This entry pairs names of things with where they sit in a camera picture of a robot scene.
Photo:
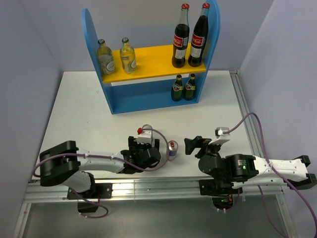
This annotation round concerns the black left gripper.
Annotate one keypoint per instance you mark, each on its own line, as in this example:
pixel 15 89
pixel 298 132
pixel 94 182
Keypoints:
pixel 133 145

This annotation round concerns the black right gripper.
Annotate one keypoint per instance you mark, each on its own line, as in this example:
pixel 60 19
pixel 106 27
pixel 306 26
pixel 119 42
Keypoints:
pixel 198 142

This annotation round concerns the red bull can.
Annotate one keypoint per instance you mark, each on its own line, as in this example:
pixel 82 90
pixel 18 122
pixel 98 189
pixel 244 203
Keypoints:
pixel 173 148
pixel 147 128

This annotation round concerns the clear water bottle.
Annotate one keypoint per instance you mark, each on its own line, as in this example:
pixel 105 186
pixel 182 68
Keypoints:
pixel 127 56
pixel 105 57

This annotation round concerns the clear water bottle front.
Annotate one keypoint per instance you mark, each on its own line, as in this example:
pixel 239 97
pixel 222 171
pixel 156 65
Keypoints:
pixel 105 57

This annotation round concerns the tall Coca-Cola bottle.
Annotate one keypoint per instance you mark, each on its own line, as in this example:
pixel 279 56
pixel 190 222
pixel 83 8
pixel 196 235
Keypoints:
pixel 199 37

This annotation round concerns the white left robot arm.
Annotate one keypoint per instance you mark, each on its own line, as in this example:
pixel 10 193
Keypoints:
pixel 62 164

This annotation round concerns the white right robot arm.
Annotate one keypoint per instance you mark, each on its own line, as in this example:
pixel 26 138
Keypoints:
pixel 232 173

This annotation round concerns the blue and yellow shelf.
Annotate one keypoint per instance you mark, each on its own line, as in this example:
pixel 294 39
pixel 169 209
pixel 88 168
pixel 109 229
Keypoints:
pixel 150 86

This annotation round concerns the green Perrier bottle right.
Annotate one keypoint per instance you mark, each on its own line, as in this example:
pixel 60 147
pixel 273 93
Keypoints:
pixel 190 88

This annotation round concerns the green perrier bottle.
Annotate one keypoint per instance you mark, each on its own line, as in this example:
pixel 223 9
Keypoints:
pixel 190 88
pixel 177 89

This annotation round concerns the green Perrier bottle left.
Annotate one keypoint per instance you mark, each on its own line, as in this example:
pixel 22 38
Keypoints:
pixel 177 89

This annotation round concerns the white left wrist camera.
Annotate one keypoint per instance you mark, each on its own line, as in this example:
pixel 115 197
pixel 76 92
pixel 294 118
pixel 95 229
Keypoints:
pixel 144 137

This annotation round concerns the aluminium frame rail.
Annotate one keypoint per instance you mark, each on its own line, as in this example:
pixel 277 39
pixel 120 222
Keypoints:
pixel 162 204

